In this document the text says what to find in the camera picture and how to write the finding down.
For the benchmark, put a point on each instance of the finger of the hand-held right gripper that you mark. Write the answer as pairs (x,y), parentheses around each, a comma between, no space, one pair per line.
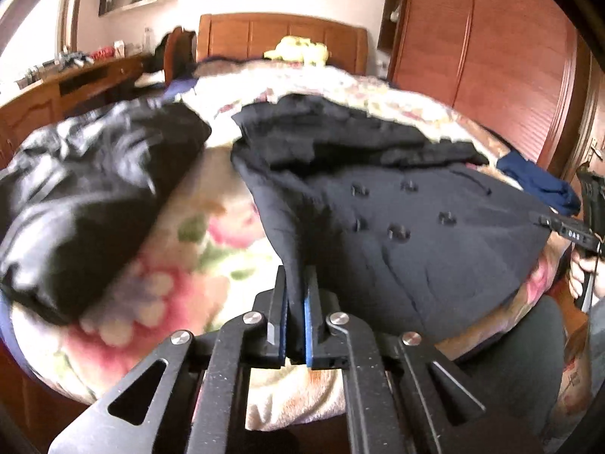
(591,194)
(552,223)

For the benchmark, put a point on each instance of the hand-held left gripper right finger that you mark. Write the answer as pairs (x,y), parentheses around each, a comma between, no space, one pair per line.
(309,335)

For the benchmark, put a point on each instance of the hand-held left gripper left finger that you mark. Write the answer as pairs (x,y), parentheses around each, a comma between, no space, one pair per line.
(283,331)

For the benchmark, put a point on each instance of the dark navy trench coat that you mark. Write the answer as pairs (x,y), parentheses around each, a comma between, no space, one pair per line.
(401,255)

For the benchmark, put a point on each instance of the black wrinkled jacket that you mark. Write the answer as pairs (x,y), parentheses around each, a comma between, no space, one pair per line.
(85,208)

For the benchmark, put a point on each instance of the person's right hand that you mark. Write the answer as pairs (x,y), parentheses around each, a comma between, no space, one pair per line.
(579,267)

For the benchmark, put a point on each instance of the navy blue cloth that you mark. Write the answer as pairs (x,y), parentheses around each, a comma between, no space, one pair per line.
(539,179)

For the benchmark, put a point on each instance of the floral blanket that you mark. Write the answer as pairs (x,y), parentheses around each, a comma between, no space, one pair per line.
(198,255)

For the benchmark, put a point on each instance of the person's dark trouser leg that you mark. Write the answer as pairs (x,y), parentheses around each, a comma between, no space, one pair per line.
(515,350)

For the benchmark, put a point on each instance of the wooden slatted wardrobe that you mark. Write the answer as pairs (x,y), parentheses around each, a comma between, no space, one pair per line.
(472,56)

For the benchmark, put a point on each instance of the navy bed sheet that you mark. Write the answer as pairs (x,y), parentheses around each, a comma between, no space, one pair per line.
(182,89)

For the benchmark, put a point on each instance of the small white figurine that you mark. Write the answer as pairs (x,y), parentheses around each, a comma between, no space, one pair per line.
(395,12)

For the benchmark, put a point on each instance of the yellow plush toy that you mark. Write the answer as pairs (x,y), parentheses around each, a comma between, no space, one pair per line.
(298,49)

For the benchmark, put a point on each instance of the wooden bed headboard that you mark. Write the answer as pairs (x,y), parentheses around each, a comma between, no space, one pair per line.
(283,38)

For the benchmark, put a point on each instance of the wooden chair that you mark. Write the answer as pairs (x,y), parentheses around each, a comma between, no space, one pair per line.
(182,42)

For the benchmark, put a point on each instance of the clear water bottle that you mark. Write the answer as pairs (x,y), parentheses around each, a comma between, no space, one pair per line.
(148,40)

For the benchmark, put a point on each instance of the wooden desk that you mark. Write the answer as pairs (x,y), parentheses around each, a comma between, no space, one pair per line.
(56,99)

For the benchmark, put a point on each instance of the small white carton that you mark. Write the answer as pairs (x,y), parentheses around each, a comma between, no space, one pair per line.
(118,49)

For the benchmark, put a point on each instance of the red basket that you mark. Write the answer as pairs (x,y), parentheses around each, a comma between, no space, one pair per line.
(104,53)

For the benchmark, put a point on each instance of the black devices on desk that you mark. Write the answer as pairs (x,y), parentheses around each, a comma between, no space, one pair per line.
(75,59)

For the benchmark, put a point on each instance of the wood framed window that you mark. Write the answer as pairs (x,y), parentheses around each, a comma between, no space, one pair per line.
(71,9)

